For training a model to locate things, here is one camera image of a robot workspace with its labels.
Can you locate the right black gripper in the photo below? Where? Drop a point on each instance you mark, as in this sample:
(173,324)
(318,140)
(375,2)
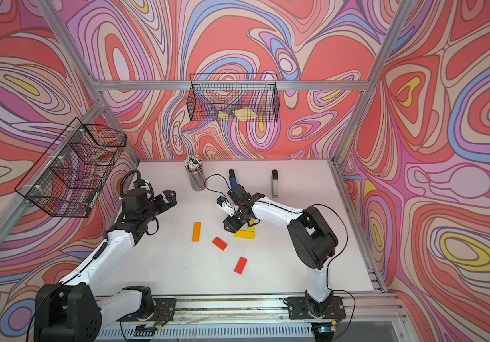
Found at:
(233,226)

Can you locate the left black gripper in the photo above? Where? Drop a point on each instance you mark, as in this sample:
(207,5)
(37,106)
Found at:
(170,201)

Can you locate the lime yellow wooden block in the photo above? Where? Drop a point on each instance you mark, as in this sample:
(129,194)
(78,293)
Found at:
(251,225)

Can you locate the golden yellow wooden block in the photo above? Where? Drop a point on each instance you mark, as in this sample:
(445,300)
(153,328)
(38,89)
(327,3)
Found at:
(245,234)

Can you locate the small red wooden block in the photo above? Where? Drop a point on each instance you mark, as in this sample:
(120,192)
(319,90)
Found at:
(219,243)

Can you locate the orange wooden block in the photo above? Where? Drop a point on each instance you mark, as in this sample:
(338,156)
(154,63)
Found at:
(196,232)

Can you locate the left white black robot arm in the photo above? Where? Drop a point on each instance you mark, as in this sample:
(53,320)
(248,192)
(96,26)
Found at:
(68,310)

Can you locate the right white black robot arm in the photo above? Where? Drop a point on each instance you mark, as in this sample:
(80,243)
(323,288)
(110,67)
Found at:
(312,238)

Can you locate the blue stapler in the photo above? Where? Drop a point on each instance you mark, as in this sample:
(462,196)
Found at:
(232,178)

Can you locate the beige stapler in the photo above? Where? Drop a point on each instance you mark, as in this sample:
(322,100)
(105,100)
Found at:
(275,183)

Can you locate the red wooden block front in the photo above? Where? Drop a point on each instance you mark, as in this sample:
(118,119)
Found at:
(240,266)

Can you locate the metal mesh pencil cup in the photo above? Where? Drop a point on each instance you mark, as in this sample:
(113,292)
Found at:
(195,171)

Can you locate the yellow sticky notes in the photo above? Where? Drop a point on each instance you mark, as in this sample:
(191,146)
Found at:
(241,114)

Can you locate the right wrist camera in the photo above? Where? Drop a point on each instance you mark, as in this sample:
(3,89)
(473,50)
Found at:
(225,205)

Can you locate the black wire basket left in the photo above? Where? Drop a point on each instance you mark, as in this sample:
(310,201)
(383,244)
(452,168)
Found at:
(67,179)

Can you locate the black wire basket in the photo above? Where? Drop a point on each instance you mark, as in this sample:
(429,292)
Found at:
(210,93)
(67,179)

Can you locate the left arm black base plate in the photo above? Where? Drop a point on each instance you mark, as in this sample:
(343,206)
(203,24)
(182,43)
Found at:
(162,310)

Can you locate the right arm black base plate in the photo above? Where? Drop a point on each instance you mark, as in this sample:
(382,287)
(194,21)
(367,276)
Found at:
(304,307)

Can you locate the black wire basket back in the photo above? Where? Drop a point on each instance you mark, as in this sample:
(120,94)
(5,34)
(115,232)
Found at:
(210,93)

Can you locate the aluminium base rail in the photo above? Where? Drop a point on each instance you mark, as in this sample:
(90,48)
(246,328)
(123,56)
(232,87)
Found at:
(369,317)

